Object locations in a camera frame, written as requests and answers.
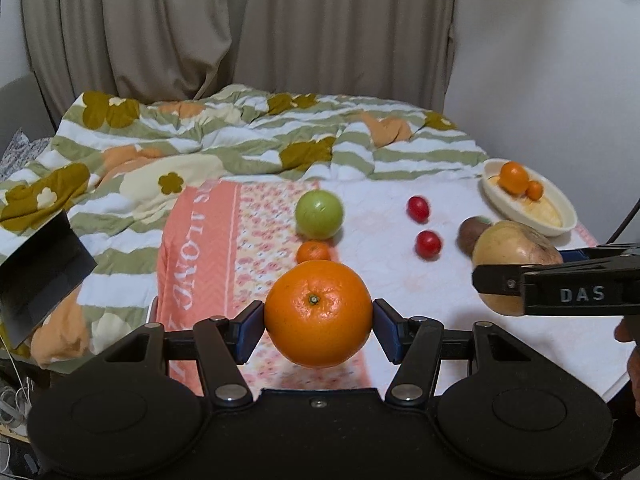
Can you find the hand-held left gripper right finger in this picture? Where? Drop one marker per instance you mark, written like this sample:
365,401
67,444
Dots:
387,331

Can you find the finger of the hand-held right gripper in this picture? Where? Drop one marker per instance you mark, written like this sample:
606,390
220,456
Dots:
577,256
497,277

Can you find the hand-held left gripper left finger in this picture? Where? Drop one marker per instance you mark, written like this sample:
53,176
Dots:
247,331

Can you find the yellow red apple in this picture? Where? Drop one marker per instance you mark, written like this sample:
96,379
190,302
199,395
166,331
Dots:
515,247

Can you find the brown kiwi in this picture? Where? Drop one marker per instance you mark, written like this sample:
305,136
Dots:
472,232

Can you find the large orange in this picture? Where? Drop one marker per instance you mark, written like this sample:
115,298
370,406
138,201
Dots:
317,312

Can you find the white oval bowl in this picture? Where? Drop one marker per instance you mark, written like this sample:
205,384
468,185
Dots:
505,205

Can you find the red cherry tomato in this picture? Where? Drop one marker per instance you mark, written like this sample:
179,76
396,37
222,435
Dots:
418,208
428,243

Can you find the small tangerine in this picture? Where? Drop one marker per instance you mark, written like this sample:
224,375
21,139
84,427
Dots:
313,251

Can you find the green apple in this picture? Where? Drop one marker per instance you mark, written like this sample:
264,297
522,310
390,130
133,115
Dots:
319,214

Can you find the person's right hand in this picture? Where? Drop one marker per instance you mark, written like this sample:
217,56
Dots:
629,331

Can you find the pink floral bordered cloth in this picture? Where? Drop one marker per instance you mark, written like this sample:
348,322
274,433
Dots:
450,300

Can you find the tiny orange citrus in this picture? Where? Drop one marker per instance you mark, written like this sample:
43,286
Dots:
534,189

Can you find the medium orange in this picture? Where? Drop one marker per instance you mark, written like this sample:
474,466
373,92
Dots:
514,176

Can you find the striped floral blanket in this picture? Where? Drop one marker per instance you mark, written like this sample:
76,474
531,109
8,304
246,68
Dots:
225,135

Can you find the black flat device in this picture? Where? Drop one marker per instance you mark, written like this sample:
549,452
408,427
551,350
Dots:
40,280

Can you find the grey patterned cloth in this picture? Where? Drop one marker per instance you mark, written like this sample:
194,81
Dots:
22,152

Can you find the beige curtain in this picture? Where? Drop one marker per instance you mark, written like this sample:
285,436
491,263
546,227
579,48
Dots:
250,20

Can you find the grey padded headboard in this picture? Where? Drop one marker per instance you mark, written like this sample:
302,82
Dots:
25,105

